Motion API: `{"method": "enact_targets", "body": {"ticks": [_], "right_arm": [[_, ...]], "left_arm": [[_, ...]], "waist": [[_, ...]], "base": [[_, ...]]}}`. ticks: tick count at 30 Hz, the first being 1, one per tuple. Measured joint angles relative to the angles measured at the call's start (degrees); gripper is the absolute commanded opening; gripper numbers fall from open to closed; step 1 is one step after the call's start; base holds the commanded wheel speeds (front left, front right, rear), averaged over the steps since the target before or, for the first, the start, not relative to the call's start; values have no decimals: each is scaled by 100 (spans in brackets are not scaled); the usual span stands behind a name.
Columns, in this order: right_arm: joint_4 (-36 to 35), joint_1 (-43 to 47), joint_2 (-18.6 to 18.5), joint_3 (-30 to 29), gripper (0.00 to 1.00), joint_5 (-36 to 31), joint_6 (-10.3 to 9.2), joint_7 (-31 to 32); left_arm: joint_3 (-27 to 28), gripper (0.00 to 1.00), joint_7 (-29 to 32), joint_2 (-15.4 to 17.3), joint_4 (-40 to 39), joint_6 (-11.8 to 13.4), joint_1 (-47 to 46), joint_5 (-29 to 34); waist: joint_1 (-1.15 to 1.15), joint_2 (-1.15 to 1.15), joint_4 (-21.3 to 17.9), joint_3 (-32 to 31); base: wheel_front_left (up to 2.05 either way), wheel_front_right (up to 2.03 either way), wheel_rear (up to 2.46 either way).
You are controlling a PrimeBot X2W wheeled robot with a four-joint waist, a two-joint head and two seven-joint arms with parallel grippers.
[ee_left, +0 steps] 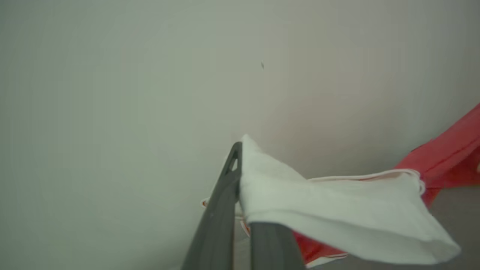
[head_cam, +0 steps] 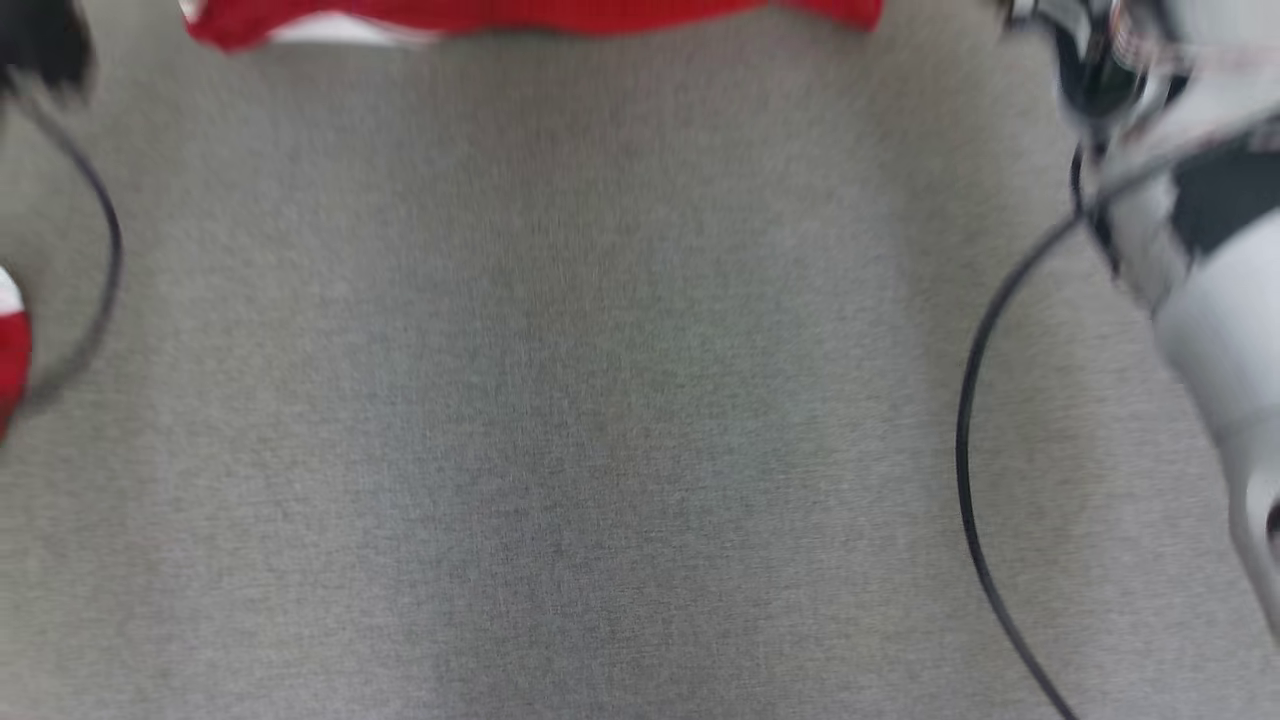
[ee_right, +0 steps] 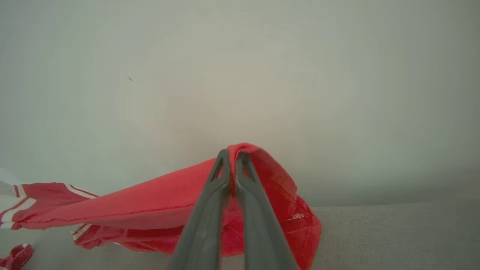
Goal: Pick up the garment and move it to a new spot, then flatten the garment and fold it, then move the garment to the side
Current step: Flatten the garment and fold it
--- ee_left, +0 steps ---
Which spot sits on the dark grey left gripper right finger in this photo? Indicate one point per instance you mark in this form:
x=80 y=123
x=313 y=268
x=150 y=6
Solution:
x=273 y=251

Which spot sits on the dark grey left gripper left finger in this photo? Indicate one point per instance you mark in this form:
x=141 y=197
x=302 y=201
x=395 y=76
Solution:
x=217 y=225

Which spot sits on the red shirt with white stripes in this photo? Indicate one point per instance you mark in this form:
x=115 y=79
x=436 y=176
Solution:
x=337 y=210

